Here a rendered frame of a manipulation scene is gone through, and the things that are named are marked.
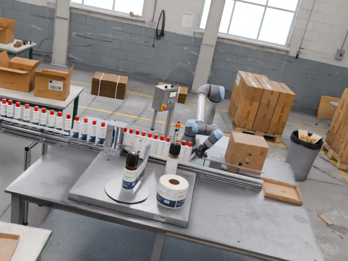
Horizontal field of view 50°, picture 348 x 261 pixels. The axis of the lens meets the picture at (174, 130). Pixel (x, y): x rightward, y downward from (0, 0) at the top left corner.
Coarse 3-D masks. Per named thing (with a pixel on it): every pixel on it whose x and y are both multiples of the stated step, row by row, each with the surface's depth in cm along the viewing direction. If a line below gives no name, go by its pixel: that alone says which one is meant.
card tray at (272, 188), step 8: (264, 184) 314; (272, 184) 316; (280, 184) 318; (288, 184) 317; (264, 192) 301; (272, 192) 304; (280, 192) 306; (288, 192) 309; (296, 192) 312; (288, 200) 294; (296, 200) 293
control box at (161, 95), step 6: (168, 84) 304; (156, 90) 293; (162, 90) 289; (168, 90) 292; (174, 90) 297; (156, 96) 295; (162, 96) 291; (168, 96) 295; (156, 102) 296; (162, 102) 292; (156, 108) 297; (162, 108) 295; (168, 108) 301
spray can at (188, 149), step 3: (189, 141) 303; (189, 144) 302; (186, 147) 303; (189, 147) 302; (186, 150) 303; (189, 150) 303; (186, 153) 304; (189, 153) 304; (186, 156) 305; (189, 156) 305; (183, 159) 308; (186, 159) 306; (189, 159) 307; (186, 162) 307; (186, 165) 308
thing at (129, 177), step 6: (126, 156) 245; (132, 156) 242; (138, 156) 245; (126, 162) 246; (132, 162) 244; (126, 168) 252; (132, 168) 246; (126, 174) 247; (132, 174) 247; (126, 180) 248; (132, 180) 249; (126, 186) 250; (132, 186) 252; (126, 192) 252
